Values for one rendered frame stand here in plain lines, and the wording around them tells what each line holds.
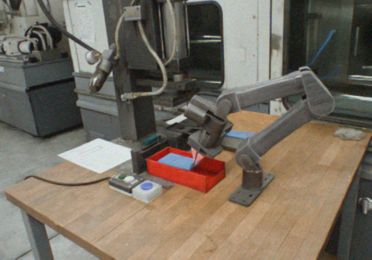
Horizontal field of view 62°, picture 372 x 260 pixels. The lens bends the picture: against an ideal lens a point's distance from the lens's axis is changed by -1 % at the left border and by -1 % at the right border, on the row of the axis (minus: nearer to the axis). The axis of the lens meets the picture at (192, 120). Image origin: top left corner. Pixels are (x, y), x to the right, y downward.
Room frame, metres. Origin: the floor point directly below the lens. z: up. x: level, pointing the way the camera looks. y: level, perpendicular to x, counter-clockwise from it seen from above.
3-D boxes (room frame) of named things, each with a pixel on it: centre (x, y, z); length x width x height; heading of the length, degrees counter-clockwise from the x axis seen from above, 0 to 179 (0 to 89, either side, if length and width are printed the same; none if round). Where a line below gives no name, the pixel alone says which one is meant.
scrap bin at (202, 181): (0.97, 0.04, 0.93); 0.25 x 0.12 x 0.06; 53
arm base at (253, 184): (0.86, -0.18, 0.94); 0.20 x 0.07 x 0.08; 143
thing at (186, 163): (0.98, 0.05, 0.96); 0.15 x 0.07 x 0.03; 53
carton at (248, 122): (1.33, -0.29, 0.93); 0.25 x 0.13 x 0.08; 53
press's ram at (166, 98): (1.26, 0.11, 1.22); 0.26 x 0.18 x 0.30; 53
